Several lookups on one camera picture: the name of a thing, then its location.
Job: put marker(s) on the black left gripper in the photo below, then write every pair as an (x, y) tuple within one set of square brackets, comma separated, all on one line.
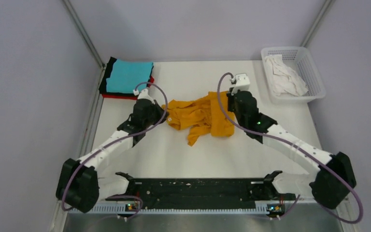
[(157, 108)]

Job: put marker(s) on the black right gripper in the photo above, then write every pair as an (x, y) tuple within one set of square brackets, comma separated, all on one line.
[(230, 98)]

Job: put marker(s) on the yellow t-shirt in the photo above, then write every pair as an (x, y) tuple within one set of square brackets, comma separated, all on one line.
[(202, 116)]

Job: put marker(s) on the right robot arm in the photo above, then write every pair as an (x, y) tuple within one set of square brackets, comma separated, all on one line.
[(329, 178)]

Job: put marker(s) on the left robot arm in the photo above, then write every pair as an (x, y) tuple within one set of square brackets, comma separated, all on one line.
[(85, 181)]

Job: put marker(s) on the cyan folded t-shirt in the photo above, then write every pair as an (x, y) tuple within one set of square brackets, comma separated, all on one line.
[(126, 75)]

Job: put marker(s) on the white crumpled t-shirt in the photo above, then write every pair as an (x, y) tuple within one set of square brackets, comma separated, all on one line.
[(285, 79)]

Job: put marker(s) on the white plastic laundry basket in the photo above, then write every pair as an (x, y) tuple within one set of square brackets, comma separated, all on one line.
[(300, 60)]

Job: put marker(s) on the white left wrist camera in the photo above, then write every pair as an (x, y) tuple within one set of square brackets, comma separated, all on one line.
[(143, 94)]

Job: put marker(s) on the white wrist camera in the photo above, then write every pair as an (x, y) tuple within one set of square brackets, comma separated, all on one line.
[(143, 94), (239, 82)]

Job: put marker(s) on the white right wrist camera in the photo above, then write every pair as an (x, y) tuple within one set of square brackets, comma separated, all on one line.
[(239, 82)]

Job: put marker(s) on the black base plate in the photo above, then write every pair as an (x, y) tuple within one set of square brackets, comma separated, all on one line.
[(203, 193)]

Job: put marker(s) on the aluminium front rail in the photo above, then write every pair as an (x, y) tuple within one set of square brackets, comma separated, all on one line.
[(120, 209)]

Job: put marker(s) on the left aluminium frame post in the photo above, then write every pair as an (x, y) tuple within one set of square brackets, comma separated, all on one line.
[(82, 31)]

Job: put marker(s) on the aluminium frame post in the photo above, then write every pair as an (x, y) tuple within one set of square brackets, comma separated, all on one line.
[(82, 31), (325, 9)]

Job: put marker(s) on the right aluminium frame post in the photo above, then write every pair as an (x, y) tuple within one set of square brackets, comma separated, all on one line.
[(325, 9)]

